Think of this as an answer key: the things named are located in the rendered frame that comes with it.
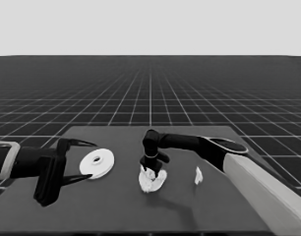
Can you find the large thick white disc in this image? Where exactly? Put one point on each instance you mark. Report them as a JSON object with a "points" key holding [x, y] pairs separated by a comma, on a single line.
{"points": [[104, 165]]}

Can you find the white round pinned carrier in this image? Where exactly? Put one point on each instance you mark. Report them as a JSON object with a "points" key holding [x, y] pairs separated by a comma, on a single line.
{"points": [[141, 178]]}

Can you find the small white T-shaped piece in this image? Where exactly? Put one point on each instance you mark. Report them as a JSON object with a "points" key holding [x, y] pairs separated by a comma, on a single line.
{"points": [[198, 177]]}

